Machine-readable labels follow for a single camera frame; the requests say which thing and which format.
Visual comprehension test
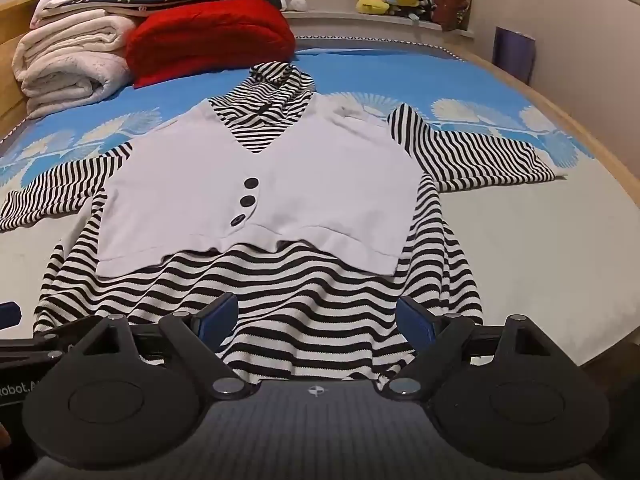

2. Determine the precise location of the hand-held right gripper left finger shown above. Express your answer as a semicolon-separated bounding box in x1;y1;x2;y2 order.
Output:
75;292;247;399

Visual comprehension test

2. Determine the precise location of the red folded blanket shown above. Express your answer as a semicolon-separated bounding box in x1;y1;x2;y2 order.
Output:
125;0;297;89

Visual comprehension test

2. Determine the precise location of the purple board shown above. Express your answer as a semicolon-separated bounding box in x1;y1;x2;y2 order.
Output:
492;25;537;86

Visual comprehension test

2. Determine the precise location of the striped sweater with white vest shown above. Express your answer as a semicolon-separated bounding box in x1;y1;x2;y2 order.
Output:
0;61;568;395

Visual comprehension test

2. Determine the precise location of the blue patterned bedsheet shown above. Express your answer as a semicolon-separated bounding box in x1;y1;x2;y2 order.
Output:
0;35;640;368

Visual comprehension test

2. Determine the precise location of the wooden bed frame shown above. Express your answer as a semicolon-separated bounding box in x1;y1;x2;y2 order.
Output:
0;0;640;201

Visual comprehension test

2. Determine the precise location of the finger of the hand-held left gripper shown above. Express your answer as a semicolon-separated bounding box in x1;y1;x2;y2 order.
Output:
0;302;22;332

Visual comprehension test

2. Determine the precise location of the white folded blanket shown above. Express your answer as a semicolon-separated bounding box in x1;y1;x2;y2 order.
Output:
12;10;137;119

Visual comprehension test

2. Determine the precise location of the brown plush cushion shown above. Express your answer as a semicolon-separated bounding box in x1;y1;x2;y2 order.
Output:
431;0;474;32

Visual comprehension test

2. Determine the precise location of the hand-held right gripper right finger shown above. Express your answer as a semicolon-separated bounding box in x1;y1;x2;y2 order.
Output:
387;295;557;399

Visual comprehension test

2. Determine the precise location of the white window ledge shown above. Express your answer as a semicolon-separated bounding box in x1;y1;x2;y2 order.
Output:
284;9;476;42

